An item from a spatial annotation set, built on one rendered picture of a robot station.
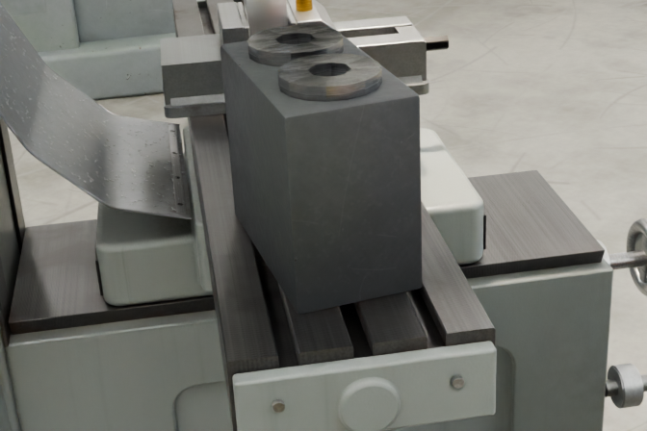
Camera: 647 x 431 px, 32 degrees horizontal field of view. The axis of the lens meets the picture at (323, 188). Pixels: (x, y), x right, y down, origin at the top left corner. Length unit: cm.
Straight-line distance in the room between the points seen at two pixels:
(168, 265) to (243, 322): 43
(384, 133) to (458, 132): 295
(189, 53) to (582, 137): 253
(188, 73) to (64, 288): 32
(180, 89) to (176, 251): 21
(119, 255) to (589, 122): 279
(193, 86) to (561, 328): 59
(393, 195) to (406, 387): 16
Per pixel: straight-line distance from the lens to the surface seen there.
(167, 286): 142
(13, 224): 163
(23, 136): 134
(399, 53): 148
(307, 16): 146
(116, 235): 142
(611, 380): 164
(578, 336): 157
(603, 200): 342
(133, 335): 144
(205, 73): 145
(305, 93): 94
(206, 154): 134
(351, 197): 95
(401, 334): 96
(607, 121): 401
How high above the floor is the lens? 145
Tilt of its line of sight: 25 degrees down
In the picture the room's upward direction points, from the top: 3 degrees counter-clockwise
